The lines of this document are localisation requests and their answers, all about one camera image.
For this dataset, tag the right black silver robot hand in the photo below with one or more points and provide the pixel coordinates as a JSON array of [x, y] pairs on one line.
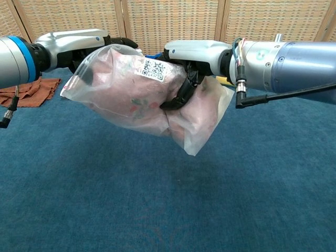
[[199, 52]]

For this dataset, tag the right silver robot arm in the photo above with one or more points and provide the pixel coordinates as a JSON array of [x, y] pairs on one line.
[[288, 65]]

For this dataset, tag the pink floral garment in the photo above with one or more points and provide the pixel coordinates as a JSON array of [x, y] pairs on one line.
[[118, 86]]

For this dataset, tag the brown crumpled cloth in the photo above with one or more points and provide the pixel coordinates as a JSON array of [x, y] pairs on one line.
[[29, 94]]

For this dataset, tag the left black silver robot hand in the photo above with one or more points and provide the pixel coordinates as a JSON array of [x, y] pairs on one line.
[[73, 39]]

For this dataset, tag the frosted clear plastic zip bag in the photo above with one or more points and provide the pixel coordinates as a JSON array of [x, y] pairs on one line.
[[194, 139]]

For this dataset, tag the yellow sponge with hole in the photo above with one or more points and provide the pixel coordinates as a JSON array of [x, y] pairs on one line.
[[223, 80]]

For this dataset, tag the blue grey folded towel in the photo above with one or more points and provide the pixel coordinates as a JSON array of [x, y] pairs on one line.
[[153, 57]]

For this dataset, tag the woven rattan folding screen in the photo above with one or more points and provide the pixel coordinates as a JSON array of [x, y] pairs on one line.
[[170, 18]]

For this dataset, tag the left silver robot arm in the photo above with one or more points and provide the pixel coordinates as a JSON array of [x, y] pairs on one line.
[[13, 63]]

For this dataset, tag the blue carpet table cover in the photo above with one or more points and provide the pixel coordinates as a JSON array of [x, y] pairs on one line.
[[105, 183]]

